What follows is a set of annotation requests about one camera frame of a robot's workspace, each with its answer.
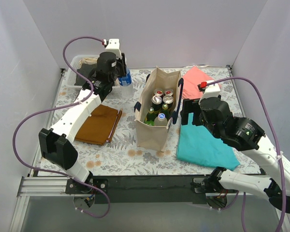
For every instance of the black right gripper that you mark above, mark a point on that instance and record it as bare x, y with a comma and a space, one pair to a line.
187, 111

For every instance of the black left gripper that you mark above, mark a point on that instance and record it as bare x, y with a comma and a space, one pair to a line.
122, 65

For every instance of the Pocari Sweat bottle blue label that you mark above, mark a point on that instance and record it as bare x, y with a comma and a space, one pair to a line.
126, 85

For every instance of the Pocari Sweat bottle cloudy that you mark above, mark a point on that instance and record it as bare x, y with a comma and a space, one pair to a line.
161, 120

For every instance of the beige canvas tote bag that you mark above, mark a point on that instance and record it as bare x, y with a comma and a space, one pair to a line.
155, 137

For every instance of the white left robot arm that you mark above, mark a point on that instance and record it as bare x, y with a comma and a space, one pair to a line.
56, 143

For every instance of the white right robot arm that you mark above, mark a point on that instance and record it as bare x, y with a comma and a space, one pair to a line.
245, 136

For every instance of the beige crumpled cloth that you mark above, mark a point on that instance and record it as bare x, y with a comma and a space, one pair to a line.
88, 61

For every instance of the dark grey dotted cloth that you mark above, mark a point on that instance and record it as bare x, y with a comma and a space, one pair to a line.
87, 70

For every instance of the teal folded cloth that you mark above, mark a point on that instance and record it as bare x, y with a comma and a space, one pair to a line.
198, 146

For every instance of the white plastic basket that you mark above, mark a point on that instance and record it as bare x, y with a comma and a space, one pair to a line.
72, 70

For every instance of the pink folded cloth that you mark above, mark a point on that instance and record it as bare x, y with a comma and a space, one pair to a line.
192, 78

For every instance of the dark can silver pull-tab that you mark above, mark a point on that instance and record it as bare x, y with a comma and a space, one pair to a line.
168, 99

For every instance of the green Perrier bottle far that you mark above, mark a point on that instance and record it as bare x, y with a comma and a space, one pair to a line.
165, 111

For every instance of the green perrier bottle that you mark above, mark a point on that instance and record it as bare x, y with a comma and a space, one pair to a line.
165, 111
150, 116

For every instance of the red tab can right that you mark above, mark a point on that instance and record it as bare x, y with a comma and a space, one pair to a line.
168, 92

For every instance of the dark can dented lid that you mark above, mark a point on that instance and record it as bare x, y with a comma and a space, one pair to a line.
156, 102

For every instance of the brown folded cloth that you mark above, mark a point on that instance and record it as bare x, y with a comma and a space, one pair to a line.
100, 127

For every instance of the green Perrier bottle near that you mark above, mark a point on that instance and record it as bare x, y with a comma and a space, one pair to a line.
150, 116

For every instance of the floral patterned table mat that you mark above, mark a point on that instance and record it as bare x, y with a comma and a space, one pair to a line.
122, 156

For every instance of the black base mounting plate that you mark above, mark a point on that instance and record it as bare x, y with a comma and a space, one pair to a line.
151, 188

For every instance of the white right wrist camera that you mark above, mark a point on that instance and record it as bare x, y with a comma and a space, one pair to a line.
209, 89

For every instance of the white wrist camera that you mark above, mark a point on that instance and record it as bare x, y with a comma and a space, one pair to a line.
112, 45
209, 89

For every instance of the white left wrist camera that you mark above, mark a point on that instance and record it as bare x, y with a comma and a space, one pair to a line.
112, 45

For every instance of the aluminium frame rail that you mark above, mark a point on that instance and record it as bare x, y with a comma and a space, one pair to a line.
39, 204

